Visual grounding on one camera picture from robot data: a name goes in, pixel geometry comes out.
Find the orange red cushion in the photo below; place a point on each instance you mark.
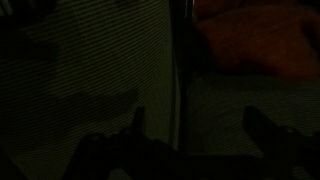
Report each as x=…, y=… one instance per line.
x=276, y=37

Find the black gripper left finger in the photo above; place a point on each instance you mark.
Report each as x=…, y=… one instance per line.
x=136, y=133

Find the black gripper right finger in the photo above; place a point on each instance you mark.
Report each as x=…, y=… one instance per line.
x=271, y=139

